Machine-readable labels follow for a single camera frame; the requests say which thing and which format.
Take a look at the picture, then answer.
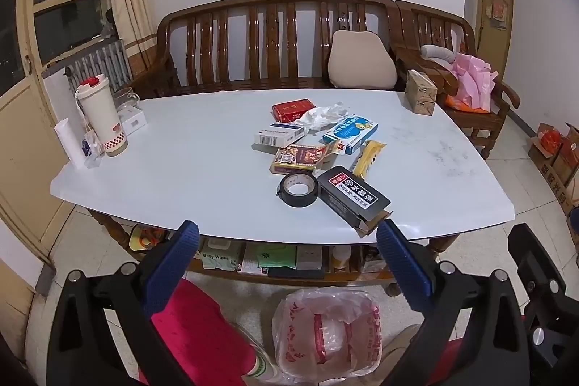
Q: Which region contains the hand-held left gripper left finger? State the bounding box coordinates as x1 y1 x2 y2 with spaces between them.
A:
47 220 202 386

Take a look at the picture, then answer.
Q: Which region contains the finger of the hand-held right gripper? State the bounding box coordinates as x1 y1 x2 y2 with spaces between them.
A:
507 223 570 312
520 300 579 373

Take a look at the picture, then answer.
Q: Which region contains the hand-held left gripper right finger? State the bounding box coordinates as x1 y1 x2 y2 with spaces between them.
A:
375 220 532 386

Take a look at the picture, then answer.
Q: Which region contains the waste bin with plastic bag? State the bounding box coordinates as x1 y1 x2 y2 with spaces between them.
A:
271 287 383 384

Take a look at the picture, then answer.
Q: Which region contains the black tape roll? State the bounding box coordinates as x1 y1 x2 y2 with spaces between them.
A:
277 173 320 208

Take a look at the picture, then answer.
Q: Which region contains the orange yellow toy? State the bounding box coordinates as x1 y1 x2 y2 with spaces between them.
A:
129 223 170 253

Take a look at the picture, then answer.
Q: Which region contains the green wet wipes pack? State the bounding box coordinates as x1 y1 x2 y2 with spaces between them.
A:
201 238 245 271

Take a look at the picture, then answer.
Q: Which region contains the yellow bottle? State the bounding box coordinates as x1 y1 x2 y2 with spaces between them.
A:
331 246 351 271

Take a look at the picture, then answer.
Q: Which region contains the person's left leg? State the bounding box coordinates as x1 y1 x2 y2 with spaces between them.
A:
149 277 258 386

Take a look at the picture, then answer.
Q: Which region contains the person's leg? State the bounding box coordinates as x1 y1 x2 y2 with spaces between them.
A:
430 338 469 386
149 277 258 386

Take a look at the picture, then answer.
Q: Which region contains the large printed cardboard box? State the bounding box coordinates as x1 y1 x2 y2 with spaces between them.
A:
540 126 579 217

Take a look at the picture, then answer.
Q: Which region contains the black printed carton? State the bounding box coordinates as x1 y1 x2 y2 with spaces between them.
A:
317 166 393 238

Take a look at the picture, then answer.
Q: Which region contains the white top wooden table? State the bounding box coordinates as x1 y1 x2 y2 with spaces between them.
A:
50 89 515 292

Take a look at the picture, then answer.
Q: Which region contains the beige box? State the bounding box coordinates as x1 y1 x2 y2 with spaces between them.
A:
296 246 324 271

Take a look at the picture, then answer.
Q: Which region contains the green packet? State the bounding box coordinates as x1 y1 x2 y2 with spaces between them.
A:
257 245 298 270

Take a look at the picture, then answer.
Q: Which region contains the open cardboard box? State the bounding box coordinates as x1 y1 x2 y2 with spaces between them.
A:
527 121 566 170

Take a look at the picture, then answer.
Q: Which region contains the person's right leg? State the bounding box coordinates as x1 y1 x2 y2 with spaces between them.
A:
430 338 469 386

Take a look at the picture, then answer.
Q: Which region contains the yellow snack wrapper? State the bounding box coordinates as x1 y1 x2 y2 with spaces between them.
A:
352 139 387 179

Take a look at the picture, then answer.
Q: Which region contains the small clear plastic bottle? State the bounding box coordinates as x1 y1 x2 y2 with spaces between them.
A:
81 132 107 169

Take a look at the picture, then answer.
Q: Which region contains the flat white box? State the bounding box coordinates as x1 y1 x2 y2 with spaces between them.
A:
118 106 148 136

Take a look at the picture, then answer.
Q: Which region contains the wooden armchair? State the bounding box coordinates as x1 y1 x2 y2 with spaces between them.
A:
394 0 521 161

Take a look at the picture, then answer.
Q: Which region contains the purple gold playing card box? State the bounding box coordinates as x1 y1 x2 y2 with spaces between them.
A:
270 142 347 175

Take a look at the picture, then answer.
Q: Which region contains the white blue medicine box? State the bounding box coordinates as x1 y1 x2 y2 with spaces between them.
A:
253 121 307 147

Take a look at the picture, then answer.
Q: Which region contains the white paper roll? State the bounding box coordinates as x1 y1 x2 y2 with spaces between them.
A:
54 119 86 167

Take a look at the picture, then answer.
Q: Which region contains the white tumbler with red lid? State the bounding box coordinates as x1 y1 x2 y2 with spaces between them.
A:
75 75 130 157

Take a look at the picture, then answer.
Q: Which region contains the crumpled white tissue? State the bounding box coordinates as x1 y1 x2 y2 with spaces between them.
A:
294 102 351 132

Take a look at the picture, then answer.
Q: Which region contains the clear glass cup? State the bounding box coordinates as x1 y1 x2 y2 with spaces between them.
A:
112 88 141 111

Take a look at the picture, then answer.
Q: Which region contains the orange plastic bag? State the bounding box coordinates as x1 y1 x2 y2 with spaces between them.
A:
445 94 491 114

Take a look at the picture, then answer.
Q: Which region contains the brown cardboard box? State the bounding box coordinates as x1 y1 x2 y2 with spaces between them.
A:
405 69 437 116

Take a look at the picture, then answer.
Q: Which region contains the red cigarette box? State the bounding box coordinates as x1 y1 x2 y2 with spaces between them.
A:
272 99 317 123

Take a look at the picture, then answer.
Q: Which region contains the pink plastic bag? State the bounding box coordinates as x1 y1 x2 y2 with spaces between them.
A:
445 52 498 112

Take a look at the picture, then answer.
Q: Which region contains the beige cushion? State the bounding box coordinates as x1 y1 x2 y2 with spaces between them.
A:
327 30 399 89

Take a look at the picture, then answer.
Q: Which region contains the grey radiator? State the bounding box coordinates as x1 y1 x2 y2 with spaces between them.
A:
67 40 134 95

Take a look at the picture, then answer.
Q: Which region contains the grey pillow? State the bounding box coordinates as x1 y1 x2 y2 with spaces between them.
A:
420 44 457 68

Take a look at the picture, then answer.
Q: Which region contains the yellow room door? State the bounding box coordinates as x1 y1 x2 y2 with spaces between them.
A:
475 0 514 72

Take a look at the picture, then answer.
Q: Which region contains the red door hanging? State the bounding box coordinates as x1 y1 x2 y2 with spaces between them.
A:
486 0 508 29

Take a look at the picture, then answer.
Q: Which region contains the wooden slatted sofa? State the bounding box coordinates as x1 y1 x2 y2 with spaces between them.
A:
124 0 408 99

